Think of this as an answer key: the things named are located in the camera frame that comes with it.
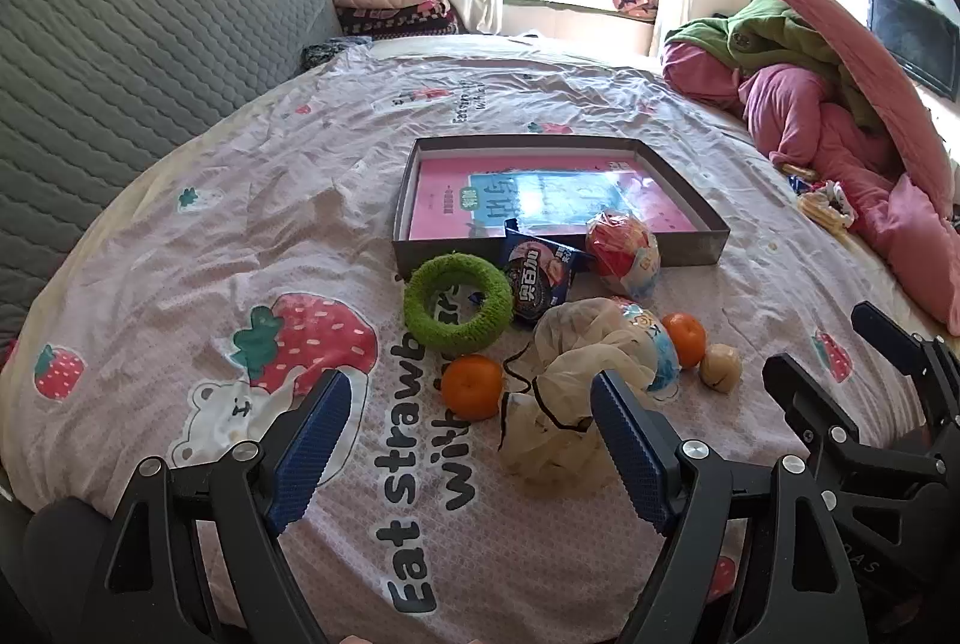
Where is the grey quilted headboard cover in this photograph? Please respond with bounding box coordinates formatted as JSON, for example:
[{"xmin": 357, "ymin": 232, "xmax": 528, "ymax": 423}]
[{"xmin": 0, "ymin": 0, "xmax": 346, "ymax": 345}]

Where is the patterned white wrapper bag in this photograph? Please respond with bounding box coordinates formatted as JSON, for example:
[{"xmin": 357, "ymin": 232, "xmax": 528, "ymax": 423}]
[{"xmin": 814, "ymin": 179, "xmax": 857, "ymax": 227}]

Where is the dark blue patterned cloth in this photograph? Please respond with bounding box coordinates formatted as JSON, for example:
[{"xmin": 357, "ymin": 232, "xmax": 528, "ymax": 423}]
[{"xmin": 304, "ymin": 35, "xmax": 374, "ymax": 71}]

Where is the beige mesh bag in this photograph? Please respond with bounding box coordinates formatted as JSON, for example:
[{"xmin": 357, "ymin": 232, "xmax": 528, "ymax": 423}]
[{"xmin": 499, "ymin": 297, "xmax": 657, "ymax": 484}]

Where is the dark patterned folded blanket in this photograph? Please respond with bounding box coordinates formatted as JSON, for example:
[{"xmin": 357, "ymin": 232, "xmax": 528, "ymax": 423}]
[{"xmin": 337, "ymin": 3, "xmax": 460, "ymax": 40}]

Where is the salmon quilted mat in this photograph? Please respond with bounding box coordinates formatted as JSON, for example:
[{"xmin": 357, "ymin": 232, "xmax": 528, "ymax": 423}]
[{"xmin": 735, "ymin": 0, "xmax": 955, "ymax": 218}]

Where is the magenta quilt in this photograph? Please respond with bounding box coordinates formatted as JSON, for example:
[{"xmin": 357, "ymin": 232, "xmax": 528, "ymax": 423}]
[{"xmin": 660, "ymin": 40, "xmax": 960, "ymax": 338}]

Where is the small beige ball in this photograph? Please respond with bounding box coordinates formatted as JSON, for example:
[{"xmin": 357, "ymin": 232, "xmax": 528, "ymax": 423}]
[{"xmin": 700, "ymin": 344, "xmax": 743, "ymax": 394}]

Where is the blue cookie snack packet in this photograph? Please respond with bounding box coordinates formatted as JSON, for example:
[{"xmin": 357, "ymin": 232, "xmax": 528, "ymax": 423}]
[{"xmin": 501, "ymin": 218, "xmax": 587, "ymax": 324}]

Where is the black television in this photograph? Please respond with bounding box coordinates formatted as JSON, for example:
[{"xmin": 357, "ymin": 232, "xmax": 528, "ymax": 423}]
[{"xmin": 868, "ymin": 0, "xmax": 960, "ymax": 101}]

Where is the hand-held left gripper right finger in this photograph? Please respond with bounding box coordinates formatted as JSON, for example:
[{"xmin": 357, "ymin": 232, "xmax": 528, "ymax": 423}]
[{"xmin": 589, "ymin": 368, "xmax": 867, "ymax": 644}]

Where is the tangerine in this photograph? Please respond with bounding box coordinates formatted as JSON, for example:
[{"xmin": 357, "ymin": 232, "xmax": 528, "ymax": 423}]
[
  {"xmin": 441, "ymin": 353, "xmax": 503, "ymax": 422},
  {"xmin": 661, "ymin": 312, "xmax": 708, "ymax": 369}
]

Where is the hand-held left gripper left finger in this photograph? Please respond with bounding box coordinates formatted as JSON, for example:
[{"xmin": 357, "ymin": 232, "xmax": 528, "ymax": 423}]
[{"xmin": 79, "ymin": 368, "xmax": 355, "ymax": 644}]

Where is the grey shallow box tray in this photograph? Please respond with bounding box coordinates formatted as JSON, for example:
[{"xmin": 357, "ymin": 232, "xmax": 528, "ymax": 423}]
[{"xmin": 394, "ymin": 136, "xmax": 731, "ymax": 281}]

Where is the red clear snack bag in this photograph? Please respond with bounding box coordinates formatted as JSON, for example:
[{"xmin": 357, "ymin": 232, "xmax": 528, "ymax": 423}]
[{"xmin": 586, "ymin": 210, "xmax": 662, "ymax": 302}]

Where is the yellow wafer pack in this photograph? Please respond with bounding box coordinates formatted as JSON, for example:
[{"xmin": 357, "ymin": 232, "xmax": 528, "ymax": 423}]
[{"xmin": 797, "ymin": 192, "xmax": 845, "ymax": 231}]

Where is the green plush ring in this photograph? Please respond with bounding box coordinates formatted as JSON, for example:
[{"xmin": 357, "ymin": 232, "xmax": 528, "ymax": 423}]
[{"xmin": 403, "ymin": 254, "xmax": 515, "ymax": 360}]

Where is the pink book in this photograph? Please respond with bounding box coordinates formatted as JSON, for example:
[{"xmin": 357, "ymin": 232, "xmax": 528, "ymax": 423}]
[{"xmin": 409, "ymin": 157, "xmax": 695, "ymax": 240}]

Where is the blue toy egg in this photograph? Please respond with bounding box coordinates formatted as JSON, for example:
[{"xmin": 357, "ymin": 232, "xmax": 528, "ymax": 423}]
[{"xmin": 611, "ymin": 297, "xmax": 682, "ymax": 401}]

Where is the green blanket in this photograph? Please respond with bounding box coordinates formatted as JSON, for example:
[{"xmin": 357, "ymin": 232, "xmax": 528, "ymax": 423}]
[{"xmin": 664, "ymin": 0, "xmax": 893, "ymax": 128}]

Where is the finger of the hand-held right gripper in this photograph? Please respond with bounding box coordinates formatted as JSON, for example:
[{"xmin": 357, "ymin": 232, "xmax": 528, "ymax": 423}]
[
  {"xmin": 762, "ymin": 351, "xmax": 882, "ymax": 491},
  {"xmin": 850, "ymin": 300, "xmax": 960, "ymax": 454}
]

